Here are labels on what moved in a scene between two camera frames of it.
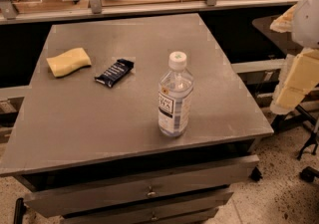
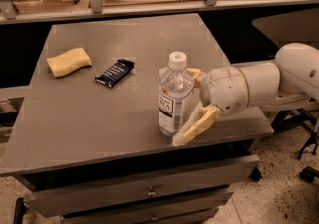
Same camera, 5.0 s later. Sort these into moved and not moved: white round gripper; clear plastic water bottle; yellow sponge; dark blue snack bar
Moved: white round gripper
Not moved: dark blue snack bar; yellow sponge; clear plastic water bottle
